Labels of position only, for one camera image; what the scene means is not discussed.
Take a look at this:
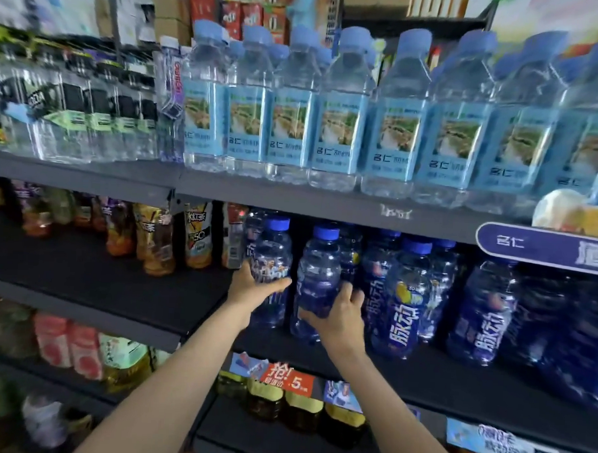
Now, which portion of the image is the brown cardboard box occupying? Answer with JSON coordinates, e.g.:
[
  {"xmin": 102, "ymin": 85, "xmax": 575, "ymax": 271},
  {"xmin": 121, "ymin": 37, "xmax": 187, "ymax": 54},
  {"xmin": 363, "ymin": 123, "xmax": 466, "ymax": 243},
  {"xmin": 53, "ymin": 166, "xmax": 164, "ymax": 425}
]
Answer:
[{"xmin": 151, "ymin": 0, "xmax": 194, "ymax": 46}]

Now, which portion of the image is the red shelf price tag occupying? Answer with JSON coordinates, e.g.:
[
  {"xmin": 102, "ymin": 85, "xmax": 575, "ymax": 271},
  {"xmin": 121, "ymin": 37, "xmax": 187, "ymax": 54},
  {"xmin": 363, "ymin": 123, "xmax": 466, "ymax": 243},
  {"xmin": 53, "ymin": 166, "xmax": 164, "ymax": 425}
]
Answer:
[{"xmin": 259, "ymin": 361, "xmax": 317, "ymax": 398}]

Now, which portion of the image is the yellow-label tea bottle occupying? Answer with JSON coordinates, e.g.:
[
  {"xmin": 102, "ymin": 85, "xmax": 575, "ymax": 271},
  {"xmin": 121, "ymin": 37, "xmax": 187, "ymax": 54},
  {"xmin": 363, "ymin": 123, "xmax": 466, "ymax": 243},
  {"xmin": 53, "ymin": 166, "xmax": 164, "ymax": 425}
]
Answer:
[{"xmin": 182, "ymin": 201, "xmax": 216, "ymax": 271}]

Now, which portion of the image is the light blue shelf label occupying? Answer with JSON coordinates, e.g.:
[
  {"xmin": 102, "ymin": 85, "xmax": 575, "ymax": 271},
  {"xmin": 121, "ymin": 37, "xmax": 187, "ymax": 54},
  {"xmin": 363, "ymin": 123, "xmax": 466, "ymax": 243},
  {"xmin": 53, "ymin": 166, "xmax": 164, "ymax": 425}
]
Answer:
[{"xmin": 444, "ymin": 416, "xmax": 564, "ymax": 453}]

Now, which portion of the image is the person's right forearm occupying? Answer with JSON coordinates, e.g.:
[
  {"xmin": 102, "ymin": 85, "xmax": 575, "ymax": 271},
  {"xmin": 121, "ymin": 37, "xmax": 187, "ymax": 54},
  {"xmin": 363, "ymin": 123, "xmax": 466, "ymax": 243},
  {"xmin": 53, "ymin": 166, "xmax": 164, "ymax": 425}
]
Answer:
[{"xmin": 326, "ymin": 345, "xmax": 473, "ymax": 453}]

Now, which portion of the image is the person's left forearm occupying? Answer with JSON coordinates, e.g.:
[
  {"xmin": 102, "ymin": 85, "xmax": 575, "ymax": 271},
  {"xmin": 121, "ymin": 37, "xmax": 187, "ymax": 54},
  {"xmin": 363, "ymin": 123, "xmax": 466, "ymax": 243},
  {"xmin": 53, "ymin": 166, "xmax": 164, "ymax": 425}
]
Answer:
[{"xmin": 71, "ymin": 293, "xmax": 253, "ymax": 453}]

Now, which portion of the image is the row of light-blue-label water bottles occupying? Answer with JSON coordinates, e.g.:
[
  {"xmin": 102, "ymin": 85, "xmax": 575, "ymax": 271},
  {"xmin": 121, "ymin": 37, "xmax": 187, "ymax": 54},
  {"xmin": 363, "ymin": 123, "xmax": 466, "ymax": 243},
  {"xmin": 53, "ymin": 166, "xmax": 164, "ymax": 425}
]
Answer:
[{"xmin": 175, "ymin": 13, "xmax": 598, "ymax": 221}]

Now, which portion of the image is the dark bottle with yellow cap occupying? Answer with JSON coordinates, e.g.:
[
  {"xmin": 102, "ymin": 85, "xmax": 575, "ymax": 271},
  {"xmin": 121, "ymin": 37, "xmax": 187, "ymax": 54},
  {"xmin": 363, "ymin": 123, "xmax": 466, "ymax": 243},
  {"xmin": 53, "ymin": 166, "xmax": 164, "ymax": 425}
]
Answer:
[
  {"xmin": 215, "ymin": 371, "xmax": 250, "ymax": 403},
  {"xmin": 246, "ymin": 378, "xmax": 286, "ymax": 423},
  {"xmin": 320, "ymin": 402, "xmax": 369, "ymax": 451},
  {"xmin": 282, "ymin": 390, "xmax": 325, "ymax": 435}
]

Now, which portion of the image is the row of dark blue bottles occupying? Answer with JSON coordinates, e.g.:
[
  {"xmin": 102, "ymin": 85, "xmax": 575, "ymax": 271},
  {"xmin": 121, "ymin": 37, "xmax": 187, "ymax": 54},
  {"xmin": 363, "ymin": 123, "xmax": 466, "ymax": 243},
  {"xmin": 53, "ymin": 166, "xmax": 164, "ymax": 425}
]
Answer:
[{"xmin": 236, "ymin": 207, "xmax": 598, "ymax": 412}]

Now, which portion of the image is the purple shelf sign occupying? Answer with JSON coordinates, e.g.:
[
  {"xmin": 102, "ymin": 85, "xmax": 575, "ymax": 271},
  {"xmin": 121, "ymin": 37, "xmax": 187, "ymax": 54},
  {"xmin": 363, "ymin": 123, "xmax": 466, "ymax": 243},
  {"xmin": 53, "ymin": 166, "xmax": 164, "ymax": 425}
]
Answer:
[{"xmin": 474, "ymin": 221, "xmax": 598, "ymax": 278}]

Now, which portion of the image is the person's left hand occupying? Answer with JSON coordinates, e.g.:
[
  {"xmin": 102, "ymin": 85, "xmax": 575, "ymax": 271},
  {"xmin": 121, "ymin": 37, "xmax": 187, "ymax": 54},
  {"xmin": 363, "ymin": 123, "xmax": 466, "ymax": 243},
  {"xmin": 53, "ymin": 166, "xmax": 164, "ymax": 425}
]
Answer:
[{"xmin": 225, "ymin": 258, "xmax": 294, "ymax": 332}]

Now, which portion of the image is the green-label yellow tea bottle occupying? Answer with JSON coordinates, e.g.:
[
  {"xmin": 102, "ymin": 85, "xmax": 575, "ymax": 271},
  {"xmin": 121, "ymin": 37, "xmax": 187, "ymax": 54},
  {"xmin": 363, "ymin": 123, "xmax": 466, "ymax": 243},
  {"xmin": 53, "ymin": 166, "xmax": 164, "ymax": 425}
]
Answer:
[{"xmin": 96, "ymin": 333, "xmax": 155, "ymax": 395}]

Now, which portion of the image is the blue shelf price tag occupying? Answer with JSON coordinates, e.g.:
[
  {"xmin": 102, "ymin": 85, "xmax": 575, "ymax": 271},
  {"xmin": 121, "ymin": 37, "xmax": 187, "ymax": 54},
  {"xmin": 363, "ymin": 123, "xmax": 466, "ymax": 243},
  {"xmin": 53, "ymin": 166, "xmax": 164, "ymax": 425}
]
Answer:
[
  {"xmin": 323, "ymin": 380, "xmax": 365, "ymax": 414},
  {"xmin": 228, "ymin": 351, "xmax": 270, "ymax": 380}
]

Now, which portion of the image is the clear bottle with purple label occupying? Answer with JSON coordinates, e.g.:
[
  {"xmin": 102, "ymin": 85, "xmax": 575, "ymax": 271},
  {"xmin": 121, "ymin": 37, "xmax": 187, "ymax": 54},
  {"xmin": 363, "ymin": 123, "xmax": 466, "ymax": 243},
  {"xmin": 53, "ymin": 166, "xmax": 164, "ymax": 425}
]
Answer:
[{"xmin": 149, "ymin": 35, "xmax": 190, "ymax": 164}]

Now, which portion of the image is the white-label bottle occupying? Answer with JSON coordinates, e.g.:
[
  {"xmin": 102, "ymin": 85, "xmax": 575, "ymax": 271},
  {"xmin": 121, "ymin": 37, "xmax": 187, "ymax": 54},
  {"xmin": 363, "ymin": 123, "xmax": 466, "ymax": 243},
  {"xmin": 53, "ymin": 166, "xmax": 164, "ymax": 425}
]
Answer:
[{"xmin": 19, "ymin": 394, "xmax": 95, "ymax": 453}]

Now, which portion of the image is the white sticker on shelf edge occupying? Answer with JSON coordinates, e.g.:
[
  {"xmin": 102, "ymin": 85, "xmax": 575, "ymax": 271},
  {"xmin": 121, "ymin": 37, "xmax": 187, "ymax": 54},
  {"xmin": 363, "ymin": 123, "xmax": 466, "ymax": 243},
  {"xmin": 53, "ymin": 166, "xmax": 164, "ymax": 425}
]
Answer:
[{"xmin": 379, "ymin": 203, "xmax": 413, "ymax": 221}]

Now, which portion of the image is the red-label tea bottle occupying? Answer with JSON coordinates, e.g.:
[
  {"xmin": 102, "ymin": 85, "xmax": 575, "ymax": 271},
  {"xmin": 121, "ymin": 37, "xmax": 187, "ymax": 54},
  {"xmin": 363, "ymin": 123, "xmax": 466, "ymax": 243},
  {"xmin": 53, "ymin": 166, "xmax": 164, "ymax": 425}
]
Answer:
[{"xmin": 220, "ymin": 203, "xmax": 250, "ymax": 271}]

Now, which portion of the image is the person's right hand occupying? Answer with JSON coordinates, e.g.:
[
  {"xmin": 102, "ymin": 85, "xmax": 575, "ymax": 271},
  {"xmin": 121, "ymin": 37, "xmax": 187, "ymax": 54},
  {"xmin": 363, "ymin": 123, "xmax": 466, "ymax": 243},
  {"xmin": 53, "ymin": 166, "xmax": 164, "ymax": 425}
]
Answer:
[{"xmin": 296, "ymin": 279, "xmax": 370, "ymax": 362}]

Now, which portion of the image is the row of black-green-label clear bottles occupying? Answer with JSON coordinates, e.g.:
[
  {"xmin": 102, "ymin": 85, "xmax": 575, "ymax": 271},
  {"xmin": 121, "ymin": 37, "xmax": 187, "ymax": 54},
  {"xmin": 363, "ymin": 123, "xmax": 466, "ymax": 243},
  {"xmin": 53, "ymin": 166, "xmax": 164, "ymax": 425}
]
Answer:
[{"xmin": 0, "ymin": 37, "xmax": 164, "ymax": 168}]

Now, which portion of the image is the black metal shelf rack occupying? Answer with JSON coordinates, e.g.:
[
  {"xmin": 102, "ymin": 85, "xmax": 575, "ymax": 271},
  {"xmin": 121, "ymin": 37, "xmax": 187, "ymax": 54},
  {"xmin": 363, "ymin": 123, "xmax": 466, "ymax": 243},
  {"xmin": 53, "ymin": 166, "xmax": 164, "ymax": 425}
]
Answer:
[{"xmin": 0, "ymin": 0, "xmax": 598, "ymax": 453}]

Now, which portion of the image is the white and yellow shelf wobbler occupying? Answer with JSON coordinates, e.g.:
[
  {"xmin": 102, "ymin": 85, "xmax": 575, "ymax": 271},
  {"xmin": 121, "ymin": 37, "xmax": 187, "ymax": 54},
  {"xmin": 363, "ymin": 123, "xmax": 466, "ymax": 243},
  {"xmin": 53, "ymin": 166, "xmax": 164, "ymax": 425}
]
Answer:
[{"xmin": 531, "ymin": 187, "xmax": 598, "ymax": 241}]

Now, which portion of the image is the stack of red drink cartons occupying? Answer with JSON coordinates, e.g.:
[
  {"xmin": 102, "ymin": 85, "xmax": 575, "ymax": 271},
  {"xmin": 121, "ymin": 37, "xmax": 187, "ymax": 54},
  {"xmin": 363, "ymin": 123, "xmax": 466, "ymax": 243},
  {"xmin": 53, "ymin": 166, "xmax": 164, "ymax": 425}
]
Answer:
[{"xmin": 185, "ymin": 0, "xmax": 296, "ymax": 45}]

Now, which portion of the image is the dark blue drink bottle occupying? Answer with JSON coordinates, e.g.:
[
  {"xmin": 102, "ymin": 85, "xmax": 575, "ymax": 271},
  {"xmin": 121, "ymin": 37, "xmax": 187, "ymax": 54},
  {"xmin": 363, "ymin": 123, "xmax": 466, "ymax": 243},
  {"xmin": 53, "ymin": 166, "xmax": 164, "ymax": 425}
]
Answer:
[
  {"xmin": 289, "ymin": 223, "xmax": 345, "ymax": 346},
  {"xmin": 247, "ymin": 214, "xmax": 296, "ymax": 331}
]

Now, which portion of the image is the pink-label drink bottle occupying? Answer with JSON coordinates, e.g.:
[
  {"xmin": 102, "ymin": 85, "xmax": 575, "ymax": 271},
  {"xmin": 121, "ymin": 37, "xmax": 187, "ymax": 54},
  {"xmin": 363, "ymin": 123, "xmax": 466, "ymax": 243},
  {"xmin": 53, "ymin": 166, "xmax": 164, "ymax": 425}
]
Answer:
[
  {"xmin": 67, "ymin": 323, "xmax": 106, "ymax": 381},
  {"xmin": 32, "ymin": 313, "xmax": 74, "ymax": 369}
]

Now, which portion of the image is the row of amber tea bottles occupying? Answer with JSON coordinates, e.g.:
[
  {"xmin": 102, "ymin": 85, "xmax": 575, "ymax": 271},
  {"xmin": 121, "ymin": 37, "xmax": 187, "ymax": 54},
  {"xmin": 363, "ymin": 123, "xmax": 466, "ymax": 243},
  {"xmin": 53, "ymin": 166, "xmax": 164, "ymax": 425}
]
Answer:
[{"xmin": 0, "ymin": 175, "xmax": 181, "ymax": 279}]

